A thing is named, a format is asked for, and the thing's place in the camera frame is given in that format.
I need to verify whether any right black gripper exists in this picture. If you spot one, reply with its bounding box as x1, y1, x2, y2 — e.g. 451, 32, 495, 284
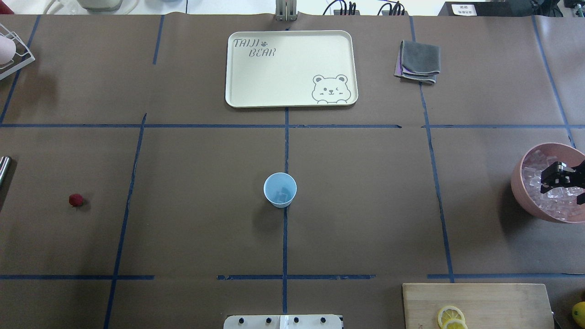
540, 160, 585, 205

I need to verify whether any light blue plastic cup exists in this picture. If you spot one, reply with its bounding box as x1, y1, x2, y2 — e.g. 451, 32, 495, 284
263, 172, 297, 208

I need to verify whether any red strawberry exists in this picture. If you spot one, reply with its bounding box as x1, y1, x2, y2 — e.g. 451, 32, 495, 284
68, 193, 84, 208

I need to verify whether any steel muddler black tip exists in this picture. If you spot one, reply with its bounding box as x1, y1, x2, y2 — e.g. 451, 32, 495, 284
0, 156, 12, 186

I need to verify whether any pink bowl of ice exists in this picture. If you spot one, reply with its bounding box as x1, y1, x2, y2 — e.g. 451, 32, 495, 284
511, 143, 584, 223

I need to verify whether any pink cup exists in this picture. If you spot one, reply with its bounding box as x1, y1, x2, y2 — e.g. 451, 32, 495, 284
0, 35, 16, 65

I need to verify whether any yellow lemon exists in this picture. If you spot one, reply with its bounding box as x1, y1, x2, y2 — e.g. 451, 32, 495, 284
571, 301, 585, 329

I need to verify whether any bamboo cutting board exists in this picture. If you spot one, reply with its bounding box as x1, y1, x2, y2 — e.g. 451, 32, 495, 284
402, 283, 554, 329

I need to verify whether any lemon slices stack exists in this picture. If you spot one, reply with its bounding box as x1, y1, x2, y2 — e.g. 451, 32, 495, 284
437, 305, 468, 329

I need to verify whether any folded grey cloth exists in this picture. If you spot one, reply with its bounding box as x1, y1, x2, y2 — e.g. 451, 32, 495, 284
394, 40, 441, 84

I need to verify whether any cream bear serving tray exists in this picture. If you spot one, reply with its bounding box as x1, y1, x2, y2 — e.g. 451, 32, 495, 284
225, 31, 359, 108

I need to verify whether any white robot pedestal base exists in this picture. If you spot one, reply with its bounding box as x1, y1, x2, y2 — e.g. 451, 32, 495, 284
223, 314, 344, 329

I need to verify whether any aluminium frame post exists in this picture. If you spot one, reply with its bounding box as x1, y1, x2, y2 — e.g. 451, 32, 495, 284
275, 0, 298, 21

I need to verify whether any white wire cup rack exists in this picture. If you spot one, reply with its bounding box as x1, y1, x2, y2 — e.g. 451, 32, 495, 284
0, 24, 36, 80

